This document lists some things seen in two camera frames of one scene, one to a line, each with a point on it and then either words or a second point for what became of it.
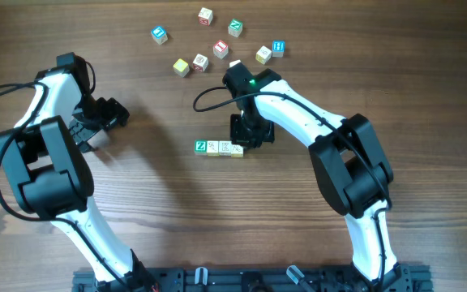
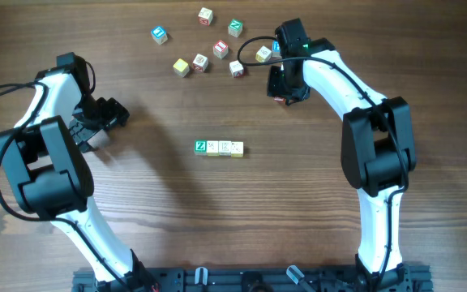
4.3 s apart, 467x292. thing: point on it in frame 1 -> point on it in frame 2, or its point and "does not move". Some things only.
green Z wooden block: [200, 147] does not move
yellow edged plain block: [212, 148] does not move
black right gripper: [238, 138] -> [274, 89]
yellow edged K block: [237, 151] does not move
